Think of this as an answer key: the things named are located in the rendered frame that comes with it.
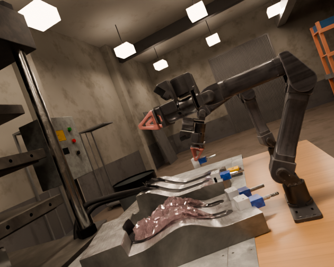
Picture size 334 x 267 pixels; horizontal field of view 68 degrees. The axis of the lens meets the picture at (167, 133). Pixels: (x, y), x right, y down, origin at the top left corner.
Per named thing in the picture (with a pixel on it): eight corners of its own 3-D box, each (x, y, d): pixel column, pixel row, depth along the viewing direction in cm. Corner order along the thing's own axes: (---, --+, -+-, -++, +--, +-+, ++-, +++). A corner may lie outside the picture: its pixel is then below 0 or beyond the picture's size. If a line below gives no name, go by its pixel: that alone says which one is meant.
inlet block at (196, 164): (218, 158, 134) (214, 149, 134) (217, 160, 129) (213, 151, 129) (195, 167, 137) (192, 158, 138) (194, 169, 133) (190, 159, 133)
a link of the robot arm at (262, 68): (196, 90, 74) (303, 42, 64) (201, 91, 83) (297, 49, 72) (211, 127, 74) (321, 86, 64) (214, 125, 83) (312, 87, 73)
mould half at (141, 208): (231, 183, 121) (221, 157, 120) (230, 202, 96) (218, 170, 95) (142, 208, 135) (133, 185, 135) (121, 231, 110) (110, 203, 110)
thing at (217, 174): (245, 174, 102) (241, 162, 102) (246, 177, 97) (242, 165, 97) (215, 183, 106) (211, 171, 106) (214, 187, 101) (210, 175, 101)
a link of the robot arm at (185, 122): (181, 130, 128) (183, 107, 127) (181, 130, 136) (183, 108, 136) (203, 132, 127) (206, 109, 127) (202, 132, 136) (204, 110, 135)
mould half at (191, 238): (239, 203, 92) (229, 175, 92) (270, 231, 66) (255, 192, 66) (113, 251, 91) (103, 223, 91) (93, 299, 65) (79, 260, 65)
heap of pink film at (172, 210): (206, 202, 88) (198, 181, 88) (217, 220, 70) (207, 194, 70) (138, 228, 88) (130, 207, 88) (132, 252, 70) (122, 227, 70)
